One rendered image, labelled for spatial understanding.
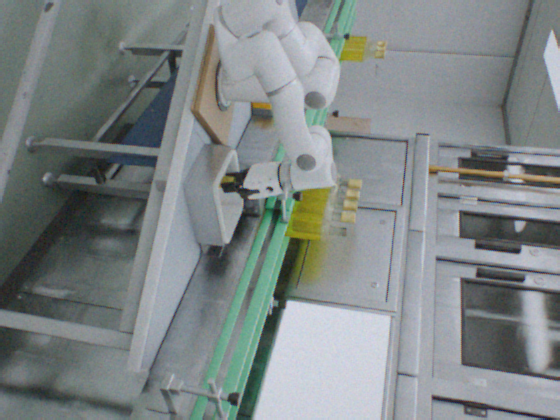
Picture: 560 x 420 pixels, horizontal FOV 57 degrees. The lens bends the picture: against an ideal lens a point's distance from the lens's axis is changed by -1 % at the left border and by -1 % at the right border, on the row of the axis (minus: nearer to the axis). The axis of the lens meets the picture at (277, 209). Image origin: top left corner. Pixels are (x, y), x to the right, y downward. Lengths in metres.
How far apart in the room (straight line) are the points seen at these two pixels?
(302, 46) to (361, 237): 0.73
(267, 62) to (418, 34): 6.66
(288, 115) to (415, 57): 6.79
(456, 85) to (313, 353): 6.93
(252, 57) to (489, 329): 1.04
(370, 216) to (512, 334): 0.59
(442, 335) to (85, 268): 1.18
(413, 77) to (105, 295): 6.81
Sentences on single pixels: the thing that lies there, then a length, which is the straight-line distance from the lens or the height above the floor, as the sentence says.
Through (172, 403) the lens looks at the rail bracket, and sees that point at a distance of 1.22.
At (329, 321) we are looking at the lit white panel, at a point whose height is 1.13.
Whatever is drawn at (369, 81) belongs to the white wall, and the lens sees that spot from 8.17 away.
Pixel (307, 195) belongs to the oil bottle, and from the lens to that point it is 1.72.
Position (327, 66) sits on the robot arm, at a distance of 1.46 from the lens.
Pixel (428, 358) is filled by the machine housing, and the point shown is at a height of 1.42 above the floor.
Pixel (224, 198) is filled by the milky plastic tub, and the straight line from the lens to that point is 1.55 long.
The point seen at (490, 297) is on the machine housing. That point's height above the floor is 1.60.
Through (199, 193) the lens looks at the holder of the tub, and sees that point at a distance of 1.34.
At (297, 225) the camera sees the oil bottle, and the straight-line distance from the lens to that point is 1.62.
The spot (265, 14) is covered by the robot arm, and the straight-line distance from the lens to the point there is 1.26.
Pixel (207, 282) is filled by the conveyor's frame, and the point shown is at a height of 0.80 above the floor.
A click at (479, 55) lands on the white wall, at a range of 7.98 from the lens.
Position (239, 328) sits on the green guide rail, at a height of 0.93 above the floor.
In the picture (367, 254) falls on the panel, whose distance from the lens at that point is 1.75.
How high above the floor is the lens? 1.27
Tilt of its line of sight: 12 degrees down
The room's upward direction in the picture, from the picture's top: 97 degrees clockwise
